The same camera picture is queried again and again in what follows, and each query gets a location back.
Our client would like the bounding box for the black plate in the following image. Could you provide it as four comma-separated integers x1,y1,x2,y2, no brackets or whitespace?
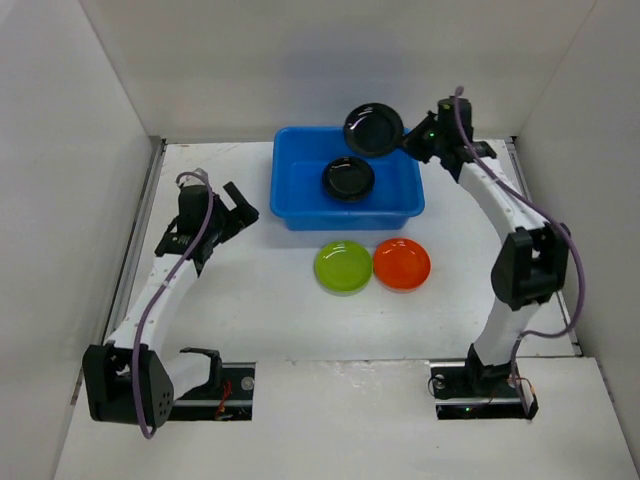
322,156,375,202
343,103,404,158

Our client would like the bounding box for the green plate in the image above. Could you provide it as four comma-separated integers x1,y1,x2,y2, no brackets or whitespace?
313,240,373,295

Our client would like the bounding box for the orange plate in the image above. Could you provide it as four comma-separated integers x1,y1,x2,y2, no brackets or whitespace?
373,237,432,292

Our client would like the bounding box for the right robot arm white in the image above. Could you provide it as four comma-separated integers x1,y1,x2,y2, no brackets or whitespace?
401,96,569,396

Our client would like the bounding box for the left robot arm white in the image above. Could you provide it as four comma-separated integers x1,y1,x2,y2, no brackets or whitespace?
82,173,259,439

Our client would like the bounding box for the blue plastic bin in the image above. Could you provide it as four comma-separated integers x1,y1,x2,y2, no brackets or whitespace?
270,126,425,231

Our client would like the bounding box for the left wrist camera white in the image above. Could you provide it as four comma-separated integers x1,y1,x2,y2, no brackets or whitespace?
176,168,209,188

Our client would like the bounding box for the metal side rail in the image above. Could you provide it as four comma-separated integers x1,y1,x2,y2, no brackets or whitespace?
98,136,167,344

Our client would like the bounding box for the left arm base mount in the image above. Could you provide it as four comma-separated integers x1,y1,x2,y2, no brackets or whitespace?
169,363,256,422

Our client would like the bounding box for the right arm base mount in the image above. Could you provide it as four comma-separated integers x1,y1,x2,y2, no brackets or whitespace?
427,361,539,420

